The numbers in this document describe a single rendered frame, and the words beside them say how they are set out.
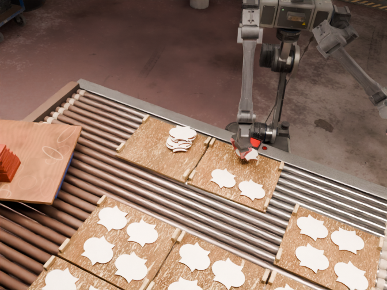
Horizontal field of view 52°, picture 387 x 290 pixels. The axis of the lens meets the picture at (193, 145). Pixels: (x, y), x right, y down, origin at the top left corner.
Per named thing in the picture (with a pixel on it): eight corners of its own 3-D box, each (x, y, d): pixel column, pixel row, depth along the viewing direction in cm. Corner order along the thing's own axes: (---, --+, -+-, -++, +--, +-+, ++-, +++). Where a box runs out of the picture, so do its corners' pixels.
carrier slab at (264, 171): (213, 141, 223) (213, 138, 222) (284, 165, 212) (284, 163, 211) (186, 184, 200) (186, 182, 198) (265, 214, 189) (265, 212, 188)
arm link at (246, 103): (262, 27, 178) (238, 27, 179) (262, 27, 172) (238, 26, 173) (255, 122, 189) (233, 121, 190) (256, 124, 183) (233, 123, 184)
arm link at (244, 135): (255, 111, 185) (237, 110, 186) (255, 128, 177) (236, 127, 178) (253, 130, 194) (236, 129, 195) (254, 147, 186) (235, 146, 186)
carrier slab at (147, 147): (148, 118, 234) (148, 116, 233) (212, 141, 223) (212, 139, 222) (114, 156, 211) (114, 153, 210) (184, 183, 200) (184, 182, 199)
